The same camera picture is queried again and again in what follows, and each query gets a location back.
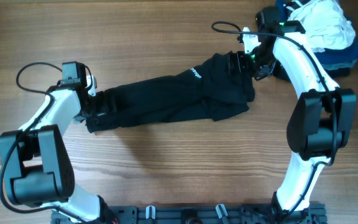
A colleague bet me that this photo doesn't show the blue folded garment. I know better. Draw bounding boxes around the blue folded garment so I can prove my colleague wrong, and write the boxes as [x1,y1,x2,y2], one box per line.
[275,1,358,67]

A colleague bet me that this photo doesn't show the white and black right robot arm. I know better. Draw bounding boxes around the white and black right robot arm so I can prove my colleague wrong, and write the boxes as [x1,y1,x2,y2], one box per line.
[231,6,356,223]

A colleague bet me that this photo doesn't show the black t-shirt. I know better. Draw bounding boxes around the black t-shirt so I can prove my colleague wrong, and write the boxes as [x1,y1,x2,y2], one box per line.
[86,52,255,133]

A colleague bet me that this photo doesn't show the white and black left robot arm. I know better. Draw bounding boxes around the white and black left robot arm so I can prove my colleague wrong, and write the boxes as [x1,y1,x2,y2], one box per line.
[0,62,119,223]

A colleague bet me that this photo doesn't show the white crumpled garment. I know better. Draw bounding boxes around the white crumpled garment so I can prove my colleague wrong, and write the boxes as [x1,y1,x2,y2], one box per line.
[284,0,356,53]

